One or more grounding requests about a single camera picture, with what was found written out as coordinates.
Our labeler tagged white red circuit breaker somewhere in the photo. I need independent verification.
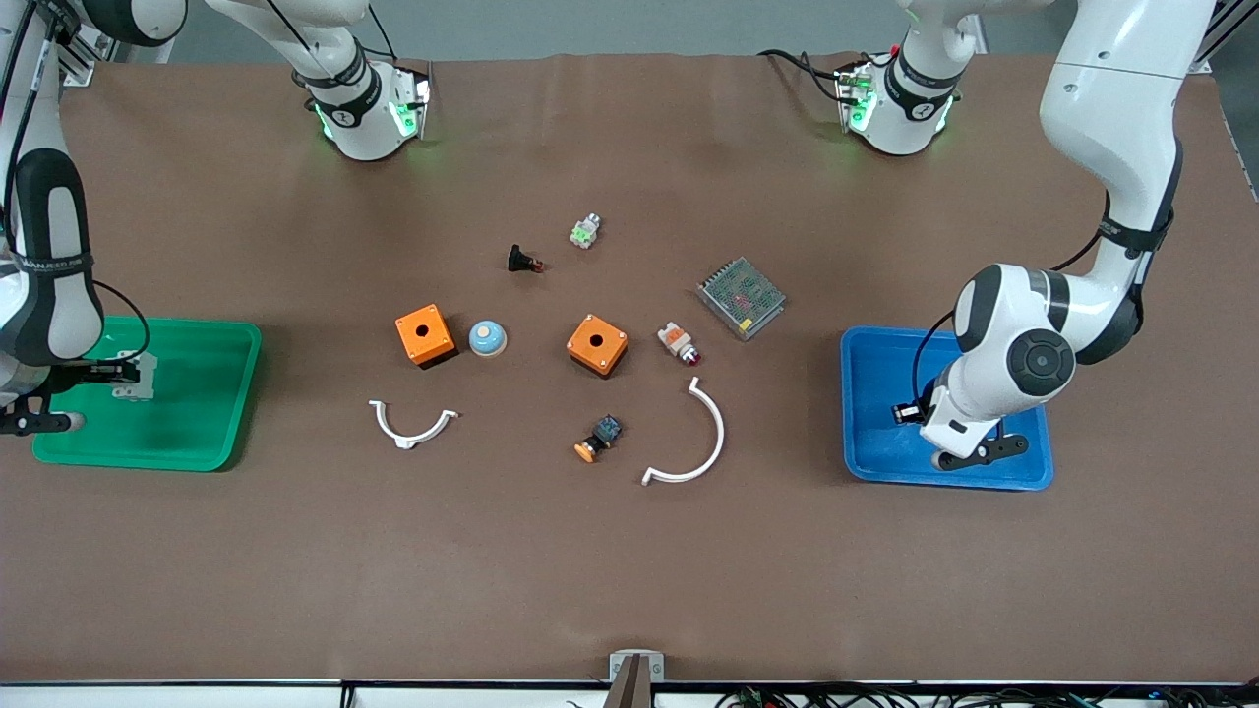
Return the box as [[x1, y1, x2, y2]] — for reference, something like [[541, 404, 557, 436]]
[[111, 351, 157, 400]]

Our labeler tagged blue plastic tray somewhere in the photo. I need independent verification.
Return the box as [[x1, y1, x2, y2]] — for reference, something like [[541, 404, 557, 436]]
[[839, 325, 1055, 492]]

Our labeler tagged green plastic tray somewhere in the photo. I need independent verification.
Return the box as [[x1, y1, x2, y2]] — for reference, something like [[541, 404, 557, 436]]
[[31, 315, 264, 473]]

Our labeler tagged large white curved clamp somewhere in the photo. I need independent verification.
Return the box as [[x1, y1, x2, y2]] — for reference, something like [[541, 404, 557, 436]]
[[641, 377, 727, 487]]

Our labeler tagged metal mesh power supply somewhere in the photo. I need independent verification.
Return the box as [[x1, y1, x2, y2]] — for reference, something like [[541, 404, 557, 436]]
[[696, 257, 787, 342]]

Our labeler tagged white orange indicator lamp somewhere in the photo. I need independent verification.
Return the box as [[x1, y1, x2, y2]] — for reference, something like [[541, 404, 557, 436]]
[[657, 321, 701, 368]]

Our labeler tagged small white curved clamp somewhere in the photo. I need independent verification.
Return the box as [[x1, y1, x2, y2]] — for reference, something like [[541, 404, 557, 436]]
[[369, 398, 459, 451]]

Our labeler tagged orange-capped black push button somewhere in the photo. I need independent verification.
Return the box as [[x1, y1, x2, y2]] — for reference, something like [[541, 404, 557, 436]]
[[573, 414, 624, 464]]

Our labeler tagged orange button box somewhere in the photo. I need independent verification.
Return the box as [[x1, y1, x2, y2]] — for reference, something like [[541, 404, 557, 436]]
[[395, 304, 458, 370], [566, 314, 630, 379]]

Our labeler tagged brown table mat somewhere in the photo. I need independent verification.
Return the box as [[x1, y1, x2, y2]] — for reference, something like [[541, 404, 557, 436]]
[[0, 51, 1259, 684]]

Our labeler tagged aluminium frame profile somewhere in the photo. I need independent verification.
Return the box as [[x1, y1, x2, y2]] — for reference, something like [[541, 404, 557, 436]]
[[1185, 0, 1259, 76], [54, 0, 135, 88]]

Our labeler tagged white table edge rail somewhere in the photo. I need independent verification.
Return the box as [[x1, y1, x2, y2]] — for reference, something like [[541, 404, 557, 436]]
[[0, 680, 1259, 708]]

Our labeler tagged black arm base cable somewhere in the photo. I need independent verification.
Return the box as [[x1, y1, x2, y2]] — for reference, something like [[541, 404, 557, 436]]
[[756, 47, 851, 105]]

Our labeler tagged dark brown camera post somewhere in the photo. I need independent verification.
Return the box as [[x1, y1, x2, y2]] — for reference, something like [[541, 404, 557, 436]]
[[602, 656, 654, 708]]

